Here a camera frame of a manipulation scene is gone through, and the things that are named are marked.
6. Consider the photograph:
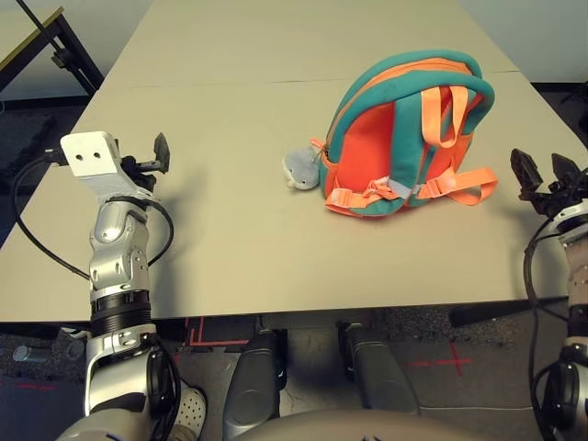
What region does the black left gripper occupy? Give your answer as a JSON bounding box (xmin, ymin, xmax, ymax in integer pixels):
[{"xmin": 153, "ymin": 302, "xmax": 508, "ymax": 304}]
[{"xmin": 119, "ymin": 132, "xmax": 173, "ymax": 189}]

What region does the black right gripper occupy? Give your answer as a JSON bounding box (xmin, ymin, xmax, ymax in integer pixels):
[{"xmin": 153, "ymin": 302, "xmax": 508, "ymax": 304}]
[{"xmin": 509, "ymin": 148, "xmax": 588, "ymax": 218}]

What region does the orange and teal backpack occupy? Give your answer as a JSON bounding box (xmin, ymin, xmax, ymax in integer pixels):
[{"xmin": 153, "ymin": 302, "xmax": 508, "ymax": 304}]
[{"xmin": 310, "ymin": 49, "xmax": 500, "ymax": 220}]

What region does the black-framed side table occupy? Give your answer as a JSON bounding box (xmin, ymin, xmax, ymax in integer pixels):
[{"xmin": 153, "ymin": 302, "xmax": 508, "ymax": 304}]
[{"xmin": 0, "ymin": 5, "xmax": 105, "ymax": 100}]

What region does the silver cylinder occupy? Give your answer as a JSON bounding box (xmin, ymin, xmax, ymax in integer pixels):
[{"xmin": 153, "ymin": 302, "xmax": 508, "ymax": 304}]
[{"xmin": 12, "ymin": 345, "xmax": 47, "ymax": 364}]

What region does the grey robot left leg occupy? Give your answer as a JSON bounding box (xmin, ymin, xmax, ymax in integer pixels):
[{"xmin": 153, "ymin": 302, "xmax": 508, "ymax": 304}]
[{"xmin": 222, "ymin": 328, "xmax": 284, "ymax": 437}]

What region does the grey robot leg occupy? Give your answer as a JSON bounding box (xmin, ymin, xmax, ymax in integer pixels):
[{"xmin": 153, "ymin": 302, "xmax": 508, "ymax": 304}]
[
  {"xmin": 339, "ymin": 321, "xmax": 422, "ymax": 414},
  {"xmin": 222, "ymin": 328, "xmax": 284, "ymax": 437}
]

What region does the white perforated shoe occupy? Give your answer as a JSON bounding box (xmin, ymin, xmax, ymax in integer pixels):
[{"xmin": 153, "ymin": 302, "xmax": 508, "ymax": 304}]
[{"xmin": 176, "ymin": 385, "xmax": 208, "ymax": 431}]

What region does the grey robot right leg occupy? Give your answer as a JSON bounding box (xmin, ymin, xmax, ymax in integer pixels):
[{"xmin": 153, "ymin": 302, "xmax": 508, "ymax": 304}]
[{"xmin": 339, "ymin": 321, "xmax": 422, "ymax": 414}]

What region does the grey robot torso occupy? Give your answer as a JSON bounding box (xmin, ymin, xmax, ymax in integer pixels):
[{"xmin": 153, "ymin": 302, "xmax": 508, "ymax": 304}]
[{"xmin": 220, "ymin": 408, "xmax": 497, "ymax": 441}]

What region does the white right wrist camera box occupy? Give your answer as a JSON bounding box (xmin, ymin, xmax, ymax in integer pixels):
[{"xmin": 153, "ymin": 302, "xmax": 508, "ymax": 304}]
[{"xmin": 548, "ymin": 197, "xmax": 588, "ymax": 235}]

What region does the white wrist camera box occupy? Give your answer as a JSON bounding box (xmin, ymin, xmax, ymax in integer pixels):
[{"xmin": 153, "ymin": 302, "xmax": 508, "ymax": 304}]
[
  {"xmin": 60, "ymin": 131, "xmax": 157, "ymax": 203},
  {"xmin": 548, "ymin": 197, "xmax": 588, "ymax": 235}
]

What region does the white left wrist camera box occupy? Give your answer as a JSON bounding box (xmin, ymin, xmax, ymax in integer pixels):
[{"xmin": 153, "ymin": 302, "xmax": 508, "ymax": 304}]
[{"xmin": 60, "ymin": 131, "xmax": 157, "ymax": 203}]

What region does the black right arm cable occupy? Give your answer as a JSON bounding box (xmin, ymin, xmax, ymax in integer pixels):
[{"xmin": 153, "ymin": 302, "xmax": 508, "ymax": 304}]
[{"xmin": 523, "ymin": 215, "xmax": 588, "ymax": 441}]

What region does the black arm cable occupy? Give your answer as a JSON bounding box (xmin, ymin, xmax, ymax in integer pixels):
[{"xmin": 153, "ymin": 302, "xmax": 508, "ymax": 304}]
[
  {"xmin": 523, "ymin": 215, "xmax": 588, "ymax": 441},
  {"xmin": 12, "ymin": 147, "xmax": 175, "ymax": 281}
]

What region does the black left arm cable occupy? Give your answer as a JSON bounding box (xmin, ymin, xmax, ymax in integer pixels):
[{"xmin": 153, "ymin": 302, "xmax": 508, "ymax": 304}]
[{"xmin": 12, "ymin": 147, "xmax": 175, "ymax": 281}]

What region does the grey plush whale keychain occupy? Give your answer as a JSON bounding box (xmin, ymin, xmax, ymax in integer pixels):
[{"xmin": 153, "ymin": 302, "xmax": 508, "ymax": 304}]
[{"xmin": 282, "ymin": 145, "xmax": 322, "ymax": 192}]

